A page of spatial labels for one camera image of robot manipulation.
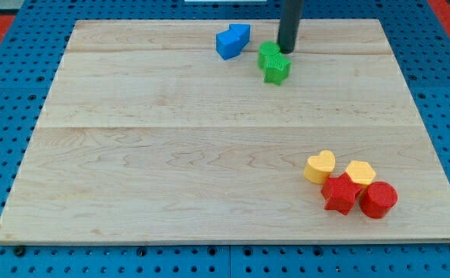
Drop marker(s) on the green star block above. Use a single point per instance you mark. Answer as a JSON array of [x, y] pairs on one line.
[[276, 68]]

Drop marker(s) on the green circle block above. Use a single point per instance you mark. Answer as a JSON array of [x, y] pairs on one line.
[[266, 49]]

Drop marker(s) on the red star block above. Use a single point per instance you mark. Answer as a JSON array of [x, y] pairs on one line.
[[340, 193]]

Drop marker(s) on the light wooden board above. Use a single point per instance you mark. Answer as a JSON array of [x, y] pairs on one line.
[[148, 137]]

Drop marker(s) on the blue cube block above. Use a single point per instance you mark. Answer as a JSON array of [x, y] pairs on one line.
[[227, 44]]

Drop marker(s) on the yellow heart block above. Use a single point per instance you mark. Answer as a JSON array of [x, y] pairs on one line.
[[319, 167]]

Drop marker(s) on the blue triangular block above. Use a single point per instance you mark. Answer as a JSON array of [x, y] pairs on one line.
[[242, 31]]

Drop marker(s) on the yellow hexagon block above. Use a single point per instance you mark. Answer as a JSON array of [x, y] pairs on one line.
[[361, 173]]

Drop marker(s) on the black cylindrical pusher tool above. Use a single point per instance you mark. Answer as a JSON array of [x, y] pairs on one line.
[[290, 15]]

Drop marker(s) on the red cylinder block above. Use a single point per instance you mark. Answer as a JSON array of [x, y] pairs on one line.
[[378, 199]]

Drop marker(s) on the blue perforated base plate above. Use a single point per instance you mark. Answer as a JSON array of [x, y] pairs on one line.
[[30, 54]]

